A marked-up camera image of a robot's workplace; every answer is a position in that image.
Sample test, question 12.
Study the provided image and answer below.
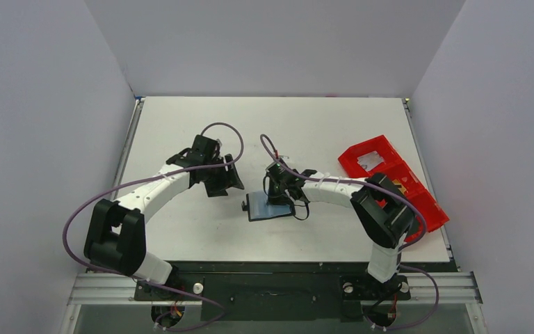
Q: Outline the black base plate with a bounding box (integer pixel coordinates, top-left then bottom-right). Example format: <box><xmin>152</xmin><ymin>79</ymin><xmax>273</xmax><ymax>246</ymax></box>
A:
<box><xmin>131</xmin><ymin>261</ymin><xmax>457</xmax><ymax>329</ymax></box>

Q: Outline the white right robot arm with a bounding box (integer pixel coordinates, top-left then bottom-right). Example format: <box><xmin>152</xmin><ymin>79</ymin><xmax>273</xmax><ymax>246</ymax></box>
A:
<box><xmin>266</xmin><ymin>162</ymin><xmax>419</xmax><ymax>297</ymax></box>

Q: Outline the gold striped credit card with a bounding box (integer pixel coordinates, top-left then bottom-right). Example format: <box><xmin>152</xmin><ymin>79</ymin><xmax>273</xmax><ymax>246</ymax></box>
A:
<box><xmin>393</xmin><ymin>180</ymin><xmax>407</xmax><ymax>194</ymax></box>

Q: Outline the aluminium frame rail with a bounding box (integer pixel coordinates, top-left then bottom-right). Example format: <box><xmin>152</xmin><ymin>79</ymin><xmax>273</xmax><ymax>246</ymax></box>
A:
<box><xmin>67</xmin><ymin>272</ymin><xmax>483</xmax><ymax>305</ymax></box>

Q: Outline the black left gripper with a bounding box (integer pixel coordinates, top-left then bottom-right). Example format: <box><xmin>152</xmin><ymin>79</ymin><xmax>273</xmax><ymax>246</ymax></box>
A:
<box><xmin>204</xmin><ymin>155</ymin><xmax>243</xmax><ymax>197</ymax></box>

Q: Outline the red plastic bin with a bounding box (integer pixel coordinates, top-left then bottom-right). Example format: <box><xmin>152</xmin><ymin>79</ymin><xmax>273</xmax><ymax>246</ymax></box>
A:
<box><xmin>337</xmin><ymin>135</ymin><xmax>449</xmax><ymax>232</ymax></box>

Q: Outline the black leather card holder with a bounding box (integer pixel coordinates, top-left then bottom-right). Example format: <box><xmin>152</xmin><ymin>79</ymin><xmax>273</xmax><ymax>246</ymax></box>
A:
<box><xmin>241</xmin><ymin>191</ymin><xmax>295</xmax><ymax>222</ymax></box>

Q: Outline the silver card in bin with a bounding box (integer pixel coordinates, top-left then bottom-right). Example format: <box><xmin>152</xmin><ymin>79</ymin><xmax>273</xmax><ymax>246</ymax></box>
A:
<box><xmin>357</xmin><ymin>151</ymin><xmax>385</xmax><ymax>172</ymax></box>

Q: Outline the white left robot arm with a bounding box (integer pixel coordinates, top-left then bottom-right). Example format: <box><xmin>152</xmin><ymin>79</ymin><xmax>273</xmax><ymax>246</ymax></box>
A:
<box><xmin>83</xmin><ymin>135</ymin><xmax>244</xmax><ymax>299</ymax></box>

